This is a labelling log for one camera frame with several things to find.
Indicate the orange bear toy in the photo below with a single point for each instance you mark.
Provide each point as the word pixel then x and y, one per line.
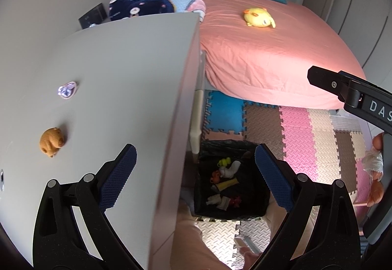
pixel 51 141

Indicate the white toy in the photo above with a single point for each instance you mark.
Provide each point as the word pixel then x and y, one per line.
pixel 230 169

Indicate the grey cabinet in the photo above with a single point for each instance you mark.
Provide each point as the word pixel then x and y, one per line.
pixel 122 74

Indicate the foam puzzle floor mat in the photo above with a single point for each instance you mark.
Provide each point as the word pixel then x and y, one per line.
pixel 306 141

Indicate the navy printed blanket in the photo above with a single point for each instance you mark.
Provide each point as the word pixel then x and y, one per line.
pixel 137 8

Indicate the bed with pink sheet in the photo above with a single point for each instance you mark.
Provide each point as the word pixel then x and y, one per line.
pixel 275 58

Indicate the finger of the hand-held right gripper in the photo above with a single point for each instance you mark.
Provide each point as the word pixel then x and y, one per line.
pixel 327 81
pixel 352 76

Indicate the white padded post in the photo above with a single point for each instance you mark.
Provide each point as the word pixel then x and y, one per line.
pixel 196 123

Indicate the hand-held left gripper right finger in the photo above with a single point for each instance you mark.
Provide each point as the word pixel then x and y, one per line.
pixel 274 178

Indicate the person's leg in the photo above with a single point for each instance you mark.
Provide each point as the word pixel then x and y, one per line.
pixel 193 245

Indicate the small round badge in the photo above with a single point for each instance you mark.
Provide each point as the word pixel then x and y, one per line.
pixel 1 179

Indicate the pink white cartoon blanket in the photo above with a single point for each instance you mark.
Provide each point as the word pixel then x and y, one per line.
pixel 197 9

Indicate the white ribbed board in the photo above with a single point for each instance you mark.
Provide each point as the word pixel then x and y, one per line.
pixel 347 122

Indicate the grey plastic strip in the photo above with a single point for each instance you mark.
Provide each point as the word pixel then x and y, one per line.
pixel 249 244

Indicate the person's right hand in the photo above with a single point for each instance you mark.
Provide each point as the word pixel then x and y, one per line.
pixel 377 187

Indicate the yellow plush toy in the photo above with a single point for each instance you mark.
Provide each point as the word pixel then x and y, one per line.
pixel 258 17

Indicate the person's foot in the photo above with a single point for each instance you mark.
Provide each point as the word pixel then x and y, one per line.
pixel 252 259

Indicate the black bin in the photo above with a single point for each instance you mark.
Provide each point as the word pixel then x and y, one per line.
pixel 232 193

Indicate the small orange toy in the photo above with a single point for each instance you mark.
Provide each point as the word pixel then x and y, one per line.
pixel 214 179

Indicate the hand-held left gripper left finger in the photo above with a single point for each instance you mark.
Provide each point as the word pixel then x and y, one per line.
pixel 118 178

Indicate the white wardrobe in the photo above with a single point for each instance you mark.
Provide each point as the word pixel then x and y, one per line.
pixel 367 12

